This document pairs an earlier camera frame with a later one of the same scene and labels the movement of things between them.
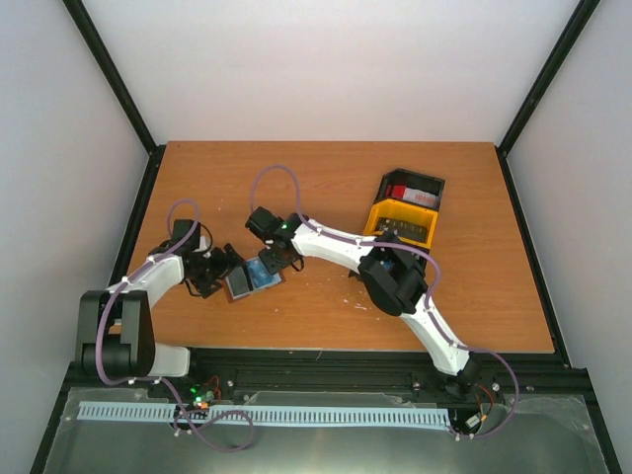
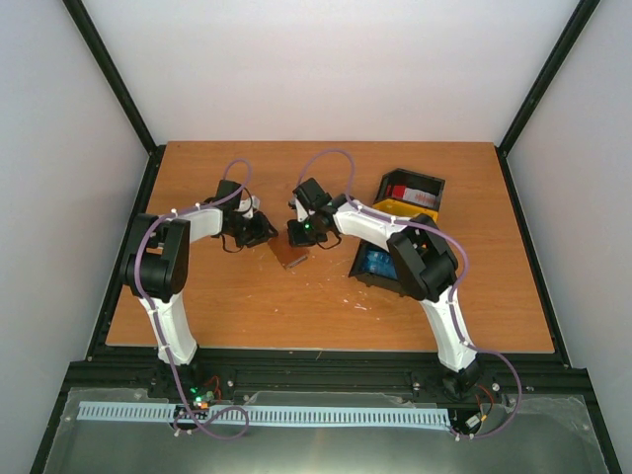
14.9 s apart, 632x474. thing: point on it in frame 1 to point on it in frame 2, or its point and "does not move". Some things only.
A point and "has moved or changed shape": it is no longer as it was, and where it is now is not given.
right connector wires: (475, 421) does not move
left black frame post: (156, 152) does not move
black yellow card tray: (408, 203) does not move
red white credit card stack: (401, 192) does not move
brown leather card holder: (248, 277) has moved or changed shape
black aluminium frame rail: (509, 374) does not move
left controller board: (200, 397) does not move
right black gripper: (271, 265) to (295, 238)
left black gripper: (223, 267) to (262, 233)
